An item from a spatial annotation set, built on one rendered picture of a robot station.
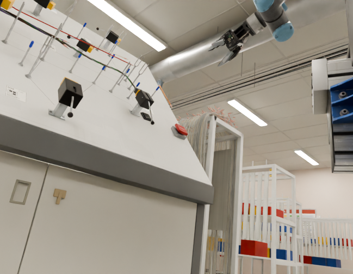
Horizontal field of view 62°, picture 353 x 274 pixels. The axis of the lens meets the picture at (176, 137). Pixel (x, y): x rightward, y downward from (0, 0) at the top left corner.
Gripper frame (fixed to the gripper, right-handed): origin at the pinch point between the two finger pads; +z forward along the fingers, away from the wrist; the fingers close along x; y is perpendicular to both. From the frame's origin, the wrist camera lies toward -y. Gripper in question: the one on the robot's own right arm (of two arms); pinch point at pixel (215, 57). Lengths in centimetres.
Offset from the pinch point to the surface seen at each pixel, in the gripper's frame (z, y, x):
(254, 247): 141, -201, 162
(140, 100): 20.9, 41.4, 6.4
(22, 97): 24, 84, 0
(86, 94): 28, 58, -2
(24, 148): 23, 91, 14
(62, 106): 19, 78, 6
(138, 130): 24, 47, 17
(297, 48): -13, -305, -24
